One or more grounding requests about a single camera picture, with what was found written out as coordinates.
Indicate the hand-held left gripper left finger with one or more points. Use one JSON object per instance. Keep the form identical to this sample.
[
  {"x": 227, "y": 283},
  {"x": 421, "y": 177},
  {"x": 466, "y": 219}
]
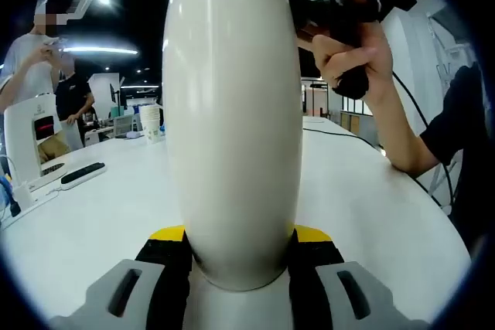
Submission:
[{"x": 123, "y": 295}]

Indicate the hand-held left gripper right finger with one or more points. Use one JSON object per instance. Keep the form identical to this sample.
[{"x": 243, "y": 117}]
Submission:
[{"x": 348, "y": 295}]

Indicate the cream water cup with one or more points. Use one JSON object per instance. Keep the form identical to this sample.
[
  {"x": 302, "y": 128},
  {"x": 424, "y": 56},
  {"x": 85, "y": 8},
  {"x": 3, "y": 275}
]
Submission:
[{"x": 232, "y": 133}]

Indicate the person's right hand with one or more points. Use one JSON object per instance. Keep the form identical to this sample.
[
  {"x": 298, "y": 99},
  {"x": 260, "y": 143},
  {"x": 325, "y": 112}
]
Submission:
[{"x": 340, "y": 59}]

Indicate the white table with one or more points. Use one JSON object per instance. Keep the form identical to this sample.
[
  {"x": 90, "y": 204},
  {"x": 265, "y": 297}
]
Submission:
[{"x": 96, "y": 229}]

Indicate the long white power strip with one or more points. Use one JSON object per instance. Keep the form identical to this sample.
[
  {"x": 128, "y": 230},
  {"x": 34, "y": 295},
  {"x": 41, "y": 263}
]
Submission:
[{"x": 38, "y": 206}]

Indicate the black white power strip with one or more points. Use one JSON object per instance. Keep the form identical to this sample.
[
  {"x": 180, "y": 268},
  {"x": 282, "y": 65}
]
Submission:
[{"x": 83, "y": 175}]

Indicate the black plug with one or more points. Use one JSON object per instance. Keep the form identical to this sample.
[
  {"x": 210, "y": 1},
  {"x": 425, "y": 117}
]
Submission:
[{"x": 14, "y": 209}]

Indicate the white charger cube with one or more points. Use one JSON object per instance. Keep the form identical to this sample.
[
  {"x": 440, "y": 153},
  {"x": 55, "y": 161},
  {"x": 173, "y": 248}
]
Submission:
[{"x": 23, "y": 196}]

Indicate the small purple pouch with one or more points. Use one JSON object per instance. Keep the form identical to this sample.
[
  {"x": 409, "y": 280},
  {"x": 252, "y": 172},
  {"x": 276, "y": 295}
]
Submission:
[{"x": 134, "y": 135}]

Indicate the operator in black shirt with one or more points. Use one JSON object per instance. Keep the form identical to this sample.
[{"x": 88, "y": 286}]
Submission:
[{"x": 468, "y": 113}]

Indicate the stack of paper cups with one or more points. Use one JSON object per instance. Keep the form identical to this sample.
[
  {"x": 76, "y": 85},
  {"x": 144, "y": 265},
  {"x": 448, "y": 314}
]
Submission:
[{"x": 151, "y": 125}]

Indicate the white desktop machine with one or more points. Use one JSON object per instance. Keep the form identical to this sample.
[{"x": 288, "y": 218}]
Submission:
[{"x": 27, "y": 133}]

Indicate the curved ceiling light strip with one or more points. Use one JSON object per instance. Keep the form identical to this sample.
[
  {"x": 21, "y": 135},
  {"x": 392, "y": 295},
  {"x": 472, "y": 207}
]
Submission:
[{"x": 108, "y": 50}]

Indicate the small black wall monitor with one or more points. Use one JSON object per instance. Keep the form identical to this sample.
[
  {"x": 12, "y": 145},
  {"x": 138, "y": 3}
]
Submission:
[{"x": 112, "y": 92}]

